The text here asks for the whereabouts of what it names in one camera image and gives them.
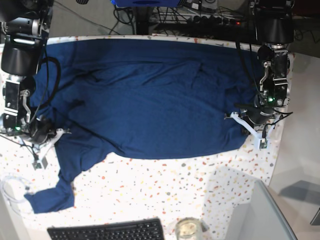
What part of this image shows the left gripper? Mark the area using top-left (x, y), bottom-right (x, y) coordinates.
top-left (234, 103), bottom-right (276, 136)

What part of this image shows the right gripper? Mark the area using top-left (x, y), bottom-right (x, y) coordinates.
top-left (7, 119), bottom-right (57, 145)

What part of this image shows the dark blue t-shirt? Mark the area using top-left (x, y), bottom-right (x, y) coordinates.
top-left (25, 39), bottom-right (261, 214)

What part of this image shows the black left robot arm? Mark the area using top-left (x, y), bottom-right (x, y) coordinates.
top-left (236, 0), bottom-right (294, 142)

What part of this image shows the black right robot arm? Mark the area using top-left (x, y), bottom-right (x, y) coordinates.
top-left (0, 0), bottom-right (56, 145)

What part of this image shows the grey monitor back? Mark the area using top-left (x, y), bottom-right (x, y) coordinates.
top-left (225, 180), bottom-right (297, 240)

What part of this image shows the white terrazzo tablecloth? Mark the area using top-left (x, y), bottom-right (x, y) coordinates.
top-left (0, 34), bottom-right (296, 237)

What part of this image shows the glass jar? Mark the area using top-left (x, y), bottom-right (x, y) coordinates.
top-left (175, 217), bottom-right (203, 240)

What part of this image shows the black power strip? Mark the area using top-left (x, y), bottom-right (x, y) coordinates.
top-left (190, 15), bottom-right (245, 27)

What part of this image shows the black keyboard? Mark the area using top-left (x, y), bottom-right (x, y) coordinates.
top-left (47, 218), bottom-right (165, 240)

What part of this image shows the blue box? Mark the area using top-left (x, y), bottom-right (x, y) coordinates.
top-left (111, 0), bottom-right (186, 8)

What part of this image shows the coiled white cable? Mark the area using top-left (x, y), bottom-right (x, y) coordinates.
top-left (0, 174), bottom-right (38, 216)

